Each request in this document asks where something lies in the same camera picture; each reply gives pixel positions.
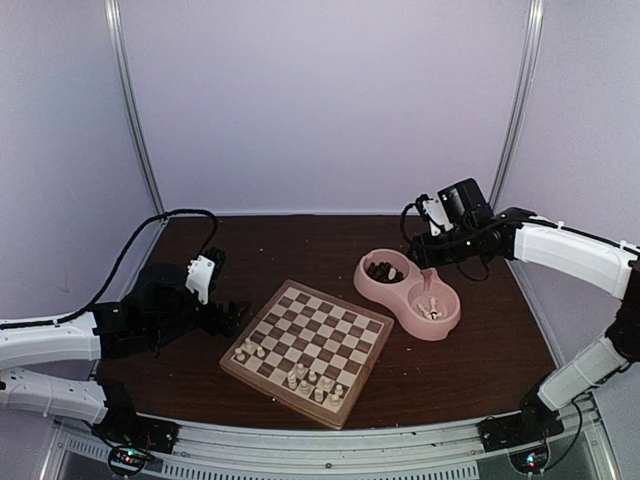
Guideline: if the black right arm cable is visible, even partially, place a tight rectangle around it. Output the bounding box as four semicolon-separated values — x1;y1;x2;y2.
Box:
399;202;494;281

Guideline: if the white chess pieces pile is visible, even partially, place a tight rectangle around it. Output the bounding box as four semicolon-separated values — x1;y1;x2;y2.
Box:
415;297;444;320

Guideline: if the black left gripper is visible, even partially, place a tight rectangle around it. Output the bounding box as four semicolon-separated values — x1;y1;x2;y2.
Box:
149;294;251;346

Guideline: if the white king piece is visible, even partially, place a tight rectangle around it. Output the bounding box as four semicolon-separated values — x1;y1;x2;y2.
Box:
295;363;305;380

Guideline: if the front aluminium rail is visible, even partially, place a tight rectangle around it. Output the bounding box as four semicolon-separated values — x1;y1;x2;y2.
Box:
49;404;609;480

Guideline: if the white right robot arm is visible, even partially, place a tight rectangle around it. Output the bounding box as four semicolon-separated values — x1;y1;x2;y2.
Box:
404;178;639;442

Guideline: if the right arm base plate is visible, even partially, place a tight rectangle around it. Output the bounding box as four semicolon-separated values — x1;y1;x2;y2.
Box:
477;413;564;452

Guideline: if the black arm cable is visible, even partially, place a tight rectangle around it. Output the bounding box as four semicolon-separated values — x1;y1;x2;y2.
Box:
399;202;494;281
0;209;219;329

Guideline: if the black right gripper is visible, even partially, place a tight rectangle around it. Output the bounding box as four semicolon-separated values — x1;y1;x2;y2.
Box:
407;223;476;269

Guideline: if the aluminium frame post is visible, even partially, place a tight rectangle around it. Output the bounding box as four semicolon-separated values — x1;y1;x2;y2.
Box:
482;0;545;222
103;0;168;224

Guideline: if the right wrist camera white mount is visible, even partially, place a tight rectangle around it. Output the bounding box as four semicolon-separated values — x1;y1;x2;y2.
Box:
415;194;453;237

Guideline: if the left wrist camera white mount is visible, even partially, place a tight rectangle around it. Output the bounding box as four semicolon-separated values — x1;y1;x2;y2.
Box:
185;248;227;305

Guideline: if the right aluminium frame post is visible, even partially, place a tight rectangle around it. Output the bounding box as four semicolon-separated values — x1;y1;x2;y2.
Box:
482;0;545;222

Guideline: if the pink double bowl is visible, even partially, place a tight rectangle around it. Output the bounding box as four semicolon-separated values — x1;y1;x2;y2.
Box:
353;249;461;341

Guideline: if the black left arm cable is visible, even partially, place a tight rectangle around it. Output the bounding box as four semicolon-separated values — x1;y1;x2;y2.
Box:
0;209;219;329

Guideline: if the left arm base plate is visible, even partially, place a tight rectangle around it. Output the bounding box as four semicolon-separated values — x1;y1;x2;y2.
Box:
93;416;179;454

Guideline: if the dark chess pieces pile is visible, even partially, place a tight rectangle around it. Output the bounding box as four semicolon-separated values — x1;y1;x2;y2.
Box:
365;262;404;284

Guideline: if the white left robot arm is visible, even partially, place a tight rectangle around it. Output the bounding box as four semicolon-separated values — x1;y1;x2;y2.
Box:
1;258;249;444

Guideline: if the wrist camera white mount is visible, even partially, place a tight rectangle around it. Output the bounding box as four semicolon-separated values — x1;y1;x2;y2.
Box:
415;194;453;237
185;248;227;305

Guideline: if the wooden chess board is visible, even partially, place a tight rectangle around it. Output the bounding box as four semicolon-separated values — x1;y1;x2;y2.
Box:
219;280;394;430

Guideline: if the left aluminium frame post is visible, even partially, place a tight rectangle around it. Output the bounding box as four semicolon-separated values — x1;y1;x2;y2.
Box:
103;0;168;224

